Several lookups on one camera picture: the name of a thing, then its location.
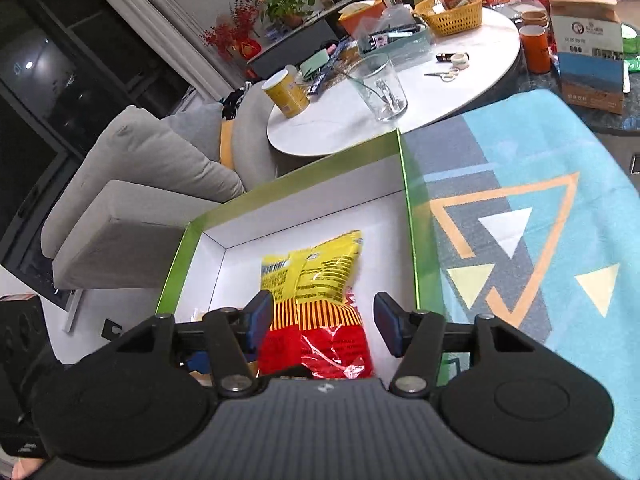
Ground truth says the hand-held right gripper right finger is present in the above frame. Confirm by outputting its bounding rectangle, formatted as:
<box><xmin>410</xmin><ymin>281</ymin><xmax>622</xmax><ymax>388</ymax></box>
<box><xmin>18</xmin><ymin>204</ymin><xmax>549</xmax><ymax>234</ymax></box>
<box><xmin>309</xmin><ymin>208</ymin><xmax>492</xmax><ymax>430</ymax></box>
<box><xmin>373</xmin><ymin>291</ymin><xmax>541</xmax><ymax>397</ymax></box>

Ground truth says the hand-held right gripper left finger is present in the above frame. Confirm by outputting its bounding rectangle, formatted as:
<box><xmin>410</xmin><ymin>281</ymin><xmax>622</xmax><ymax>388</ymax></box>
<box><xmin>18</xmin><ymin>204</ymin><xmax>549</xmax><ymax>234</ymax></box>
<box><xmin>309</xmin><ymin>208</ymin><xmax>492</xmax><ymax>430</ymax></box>
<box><xmin>107</xmin><ymin>291</ymin><xmax>275</xmax><ymax>398</ymax></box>

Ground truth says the yellow and red snack bag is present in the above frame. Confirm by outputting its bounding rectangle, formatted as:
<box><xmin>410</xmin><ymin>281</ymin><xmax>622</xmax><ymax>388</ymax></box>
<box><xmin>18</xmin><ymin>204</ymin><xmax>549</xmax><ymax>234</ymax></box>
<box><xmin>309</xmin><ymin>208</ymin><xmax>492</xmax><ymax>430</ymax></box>
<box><xmin>257</xmin><ymin>230</ymin><xmax>376</xmax><ymax>380</ymax></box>

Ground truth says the green cardboard box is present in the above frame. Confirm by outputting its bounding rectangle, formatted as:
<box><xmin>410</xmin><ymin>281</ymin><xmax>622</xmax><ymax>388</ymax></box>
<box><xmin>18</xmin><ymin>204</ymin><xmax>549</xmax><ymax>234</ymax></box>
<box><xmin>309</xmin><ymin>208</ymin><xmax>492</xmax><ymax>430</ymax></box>
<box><xmin>156</xmin><ymin>129</ymin><xmax>443</xmax><ymax>386</ymax></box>

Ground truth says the person's left hand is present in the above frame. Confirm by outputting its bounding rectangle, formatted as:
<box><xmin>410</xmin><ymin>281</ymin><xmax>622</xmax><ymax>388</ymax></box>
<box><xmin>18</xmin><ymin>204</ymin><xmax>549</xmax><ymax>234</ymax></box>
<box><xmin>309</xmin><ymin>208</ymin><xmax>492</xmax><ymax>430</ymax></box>
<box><xmin>11</xmin><ymin>460</ymin><xmax>42</xmax><ymax>480</ymax></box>

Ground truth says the grey sofa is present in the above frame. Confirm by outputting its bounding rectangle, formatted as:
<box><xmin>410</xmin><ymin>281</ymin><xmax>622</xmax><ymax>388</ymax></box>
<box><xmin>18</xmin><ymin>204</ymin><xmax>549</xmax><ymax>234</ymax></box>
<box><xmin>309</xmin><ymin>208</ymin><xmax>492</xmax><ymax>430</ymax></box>
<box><xmin>40</xmin><ymin>80</ymin><xmax>281</xmax><ymax>292</ymax></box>

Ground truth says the yellow pillow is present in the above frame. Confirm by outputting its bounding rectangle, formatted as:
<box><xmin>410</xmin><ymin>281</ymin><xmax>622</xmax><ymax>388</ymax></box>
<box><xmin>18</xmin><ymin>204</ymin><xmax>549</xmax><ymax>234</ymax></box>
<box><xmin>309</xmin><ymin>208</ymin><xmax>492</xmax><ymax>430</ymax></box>
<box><xmin>219</xmin><ymin>120</ymin><xmax>237</xmax><ymax>169</ymax></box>

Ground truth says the grey pillow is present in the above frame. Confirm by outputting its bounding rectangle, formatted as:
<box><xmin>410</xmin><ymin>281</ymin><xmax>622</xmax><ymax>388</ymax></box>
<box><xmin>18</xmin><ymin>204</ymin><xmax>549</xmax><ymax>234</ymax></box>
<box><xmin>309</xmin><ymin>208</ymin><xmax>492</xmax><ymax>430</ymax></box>
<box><xmin>167</xmin><ymin>102</ymin><xmax>226</xmax><ymax>162</ymax></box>

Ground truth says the yellow can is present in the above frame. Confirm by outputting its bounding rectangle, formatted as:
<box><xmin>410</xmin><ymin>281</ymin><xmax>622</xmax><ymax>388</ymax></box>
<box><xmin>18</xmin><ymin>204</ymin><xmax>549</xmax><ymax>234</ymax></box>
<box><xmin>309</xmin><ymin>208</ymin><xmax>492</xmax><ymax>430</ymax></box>
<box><xmin>262</xmin><ymin>65</ymin><xmax>311</xmax><ymax>120</ymax></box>

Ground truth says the round white table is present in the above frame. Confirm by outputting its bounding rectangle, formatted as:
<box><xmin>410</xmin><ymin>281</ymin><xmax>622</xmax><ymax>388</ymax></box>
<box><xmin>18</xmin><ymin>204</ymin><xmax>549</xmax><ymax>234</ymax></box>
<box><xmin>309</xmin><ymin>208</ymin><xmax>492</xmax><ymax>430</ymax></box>
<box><xmin>266</xmin><ymin>7</ymin><xmax>521</xmax><ymax>157</ymax></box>

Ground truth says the mint green pouch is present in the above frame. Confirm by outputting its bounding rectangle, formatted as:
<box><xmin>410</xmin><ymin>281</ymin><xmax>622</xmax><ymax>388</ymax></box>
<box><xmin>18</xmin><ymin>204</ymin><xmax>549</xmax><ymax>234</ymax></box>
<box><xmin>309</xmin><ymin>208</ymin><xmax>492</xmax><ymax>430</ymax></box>
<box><xmin>299</xmin><ymin>52</ymin><xmax>334</xmax><ymax>79</ymax></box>

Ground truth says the grey television cabinet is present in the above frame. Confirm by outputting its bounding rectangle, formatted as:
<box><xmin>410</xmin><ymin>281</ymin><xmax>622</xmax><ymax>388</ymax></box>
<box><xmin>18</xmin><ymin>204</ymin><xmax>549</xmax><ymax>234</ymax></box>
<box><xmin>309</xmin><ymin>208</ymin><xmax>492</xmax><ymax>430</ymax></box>
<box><xmin>245</xmin><ymin>7</ymin><xmax>346</xmax><ymax>81</ymax></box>

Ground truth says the clear plastic container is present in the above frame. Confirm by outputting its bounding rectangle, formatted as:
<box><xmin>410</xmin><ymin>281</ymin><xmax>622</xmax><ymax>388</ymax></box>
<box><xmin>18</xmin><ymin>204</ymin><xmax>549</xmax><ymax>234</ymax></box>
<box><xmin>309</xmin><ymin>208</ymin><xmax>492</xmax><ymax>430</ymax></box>
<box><xmin>356</xmin><ymin>21</ymin><xmax>434</xmax><ymax>59</ymax></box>

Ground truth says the red berry decoration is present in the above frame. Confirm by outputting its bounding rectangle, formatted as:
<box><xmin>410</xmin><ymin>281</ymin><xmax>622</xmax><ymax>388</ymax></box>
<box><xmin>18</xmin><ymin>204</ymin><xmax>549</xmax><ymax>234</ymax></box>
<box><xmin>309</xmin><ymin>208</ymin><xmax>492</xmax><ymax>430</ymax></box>
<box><xmin>200</xmin><ymin>0</ymin><xmax>262</xmax><ymax>63</ymax></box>

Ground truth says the dark marble side table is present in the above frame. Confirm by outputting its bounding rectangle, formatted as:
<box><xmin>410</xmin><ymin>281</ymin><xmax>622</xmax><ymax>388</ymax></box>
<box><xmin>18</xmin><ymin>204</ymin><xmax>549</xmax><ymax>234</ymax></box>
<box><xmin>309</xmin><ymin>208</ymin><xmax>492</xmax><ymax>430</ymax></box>
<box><xmin>517</xmin><ymin>7</ymin><xmax>640</xmax><ymax>137</ymax></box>

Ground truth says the orange box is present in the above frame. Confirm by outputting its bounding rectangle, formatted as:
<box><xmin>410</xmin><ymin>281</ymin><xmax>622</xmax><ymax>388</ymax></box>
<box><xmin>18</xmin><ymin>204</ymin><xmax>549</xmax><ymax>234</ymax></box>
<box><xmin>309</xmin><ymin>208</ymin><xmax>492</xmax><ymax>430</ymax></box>
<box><xmin>338</xmin><ymin>0</ymin><xmax>389</xmax><ymax>37</ymax></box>

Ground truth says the orange cup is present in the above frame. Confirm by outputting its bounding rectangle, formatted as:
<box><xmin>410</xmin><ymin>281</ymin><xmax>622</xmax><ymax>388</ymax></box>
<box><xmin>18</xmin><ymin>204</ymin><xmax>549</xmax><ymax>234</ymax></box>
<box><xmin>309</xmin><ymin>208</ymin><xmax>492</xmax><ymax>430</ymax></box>
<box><xmin>519</xmin><ymin>25</ymin><xmax>552</xmax><ymax>74</ymax></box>

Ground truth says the orange woven basket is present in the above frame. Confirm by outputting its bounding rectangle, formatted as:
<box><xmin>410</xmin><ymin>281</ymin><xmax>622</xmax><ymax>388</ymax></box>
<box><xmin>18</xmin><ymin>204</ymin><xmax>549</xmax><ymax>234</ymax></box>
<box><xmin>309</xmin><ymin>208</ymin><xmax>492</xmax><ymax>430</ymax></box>
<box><xmin>414</xmin><ymin>0</ymin><xmax>485</xmax><ymax>37</ymax></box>

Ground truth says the potted green plant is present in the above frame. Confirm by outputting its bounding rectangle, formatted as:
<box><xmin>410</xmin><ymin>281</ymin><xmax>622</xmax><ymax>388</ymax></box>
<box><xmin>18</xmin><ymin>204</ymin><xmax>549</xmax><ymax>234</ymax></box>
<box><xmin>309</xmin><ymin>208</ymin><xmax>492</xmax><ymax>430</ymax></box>
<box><xmin>260</xmin><ymin>0</ymin><xmax>317</xmax><ymax>29</ymax></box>

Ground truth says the brown paper bag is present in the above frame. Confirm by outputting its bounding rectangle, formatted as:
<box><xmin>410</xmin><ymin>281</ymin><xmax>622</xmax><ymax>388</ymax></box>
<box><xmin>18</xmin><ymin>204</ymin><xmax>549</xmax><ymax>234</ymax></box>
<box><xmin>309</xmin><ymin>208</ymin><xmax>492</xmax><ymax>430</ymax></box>
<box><xmin>547</xmin><ymin>0</ymin><xmax>626</xmax><ymax>115</ymax></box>

